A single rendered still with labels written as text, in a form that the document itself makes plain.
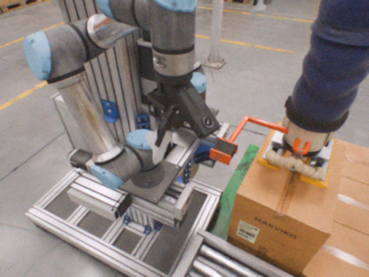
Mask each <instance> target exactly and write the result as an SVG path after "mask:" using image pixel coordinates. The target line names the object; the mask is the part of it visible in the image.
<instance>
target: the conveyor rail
mask: <svg viewBox="0 0 369 277"><path fill-rule="evenodd" d="M203 243H204V238H203V237H202V236H201V235H199V234H197V233H196V234H195V237H194V238H193V239H192V241H191V242H190V245H189V247H188V248H187V250H186V252H185V254H184V256H183V257H182V260H181V261H180V262H179V264H178V266H177V268H176V270H175V272H174V274H173V275H172V277H186V276H187V275H188V274H189V273H190V271H191V269H192V265H193V263H194V262H195V260H196V259H197V258H198V256H199V254H200V251H201V248H202V246H203Z"/></svg>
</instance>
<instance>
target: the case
mask: <svg viewBox="0 0 369 277"><path fill-rule="evenodd" d="M272 131H273V129H270V130H269V132H268V134H267V136H266V137H265V139H264V141H263V143H262V145H261V147H260V149H259V150H258V152H257V155H256V157H255V159H254V160H253V162H252V163H251V165H250V167H249V169H248V172H247V173H246V175H245V177H244V179H243V181H242V184H241V185H240V187H239V189H238V190H237V192H236V195H235V201H234V205H233V209H232V214H231V218H230V222H229V227H228V232H227V236H229V237H231V238H233V239H235V240H237V241H239V242H241V243H242V244H243V245H246V246H248V247H250V248H252V249H254V250H257V251H259V252H260V253H262V254H264V255H266V256H268V257H270V258H271V259H273V260H276V261H277V262H279V263H281V264H283V265H286V266H287V267H289V268H290V269H292V270H294V271H296V272H298V273H301V272H302V271H303V270H304V268H306V266H307V264H308V263H309V262H310V261H311V260H312V258H313V257H314V256H315V254H316V252H318V251H319V250H320V248H321V247H322V246H323V245H324V243H325V242H326V240H327V239H328V238H329V237H330V236H331V234H332V228H333V222H334V214H335V210H336V203H337V196H338V190H339V185H340V178H341V172H342V165H343V160H344V153H345V151H346V145H342V144H339V143H337V145H336V147H335V150H334V156H333V161H332V167H331V170H330V175H329V181H328V184H327V188H326V189H322V188H321V187H319V186H316V185H313V184H310V183H308V182H304V181H301V180H300V179H301V176H302V173H299V172H298V171H297V170H295V171H292V170H289V169H288V167H287V168H286V167H281V166H280V169H279V171H276V170H272V169H270V168H268V167H266V166H263V165H261V164H258V163H257V160H258V158H259V156H260V154H261V152H262V150H263V148H264V146H265V145H266V143H267V141H268V138H269V136H270V135H271V133H272Z"/></svg>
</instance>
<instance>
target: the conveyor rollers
mask: <svg viewBox="0 0 369 277"><path fill-rule="evenodd" d="M200 253H201V254H203V255H205V256H207V257H208V258H210V259H212V260H213V261H215V262H217V263H220V264H221V265H223V266H224V267H225V268H228V269H230V270H232V271H233V272H236V273H237V274H239V275H240V276H242V277H264V276H262V275H260V274H258V273H257V272H255V271H253V270H251V269H249V268H247V267H245V266H243V264H240V263H238V262H237V261H235V260H233V259H230V258H229V257H227V256H226V255H224V254H222V253H220V252H218V251H216V250H214V249H212V248H210V247H209V246H207V245H205V244H203V246H202V248H201V251H200ZM192 268H193V269H195V270H196V271H198V272H200V273H202V274H203V275H206V276H207V277H227V276H226V275H224V274H223V273H221V272H220V271H217V270H215V269H214V268H212V267H211V266H209V265H207V264H205V263H203V262H201V261H199V260H198V259H196V260H195V262H194V263H193V265H192Z"/></svg>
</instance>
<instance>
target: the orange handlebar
mask: <svg viewBox="0 0 369 277"><path fill-rule="evenodd" d="M247 121H248V122H252V123H256V124H258V125H259V126H263V127H266V128H269V129H273V130H276V131H279V132H282V133H285V134H288V133H289V130H288V128H285V127H283V126H280V125H278V124H275V123H271V122H268V121H264V120H261V119H258V118H254V117H251V116H247V117H246V116H244V118H243V119H242V121H241V122H240V123H239V125H238V126H237V128H236V129H235V131H234V132H233V133H232V135H231V136H230V138H229V140H228V141H230V142H234V141H235V140H236V138H237V136H238V134H239V133H240V132H241V131H242V129H243V128H244V126H245V125H246V122H247ZM299 144H300V138H295V141H294V143H293V146H292V149H293V151H294V152H295V153H296V154H299V155H305V154H306V153H308V151H309V149H310V145H311V143H310V142H305V144H304V147H303V149H300V148H299Z"/></svg>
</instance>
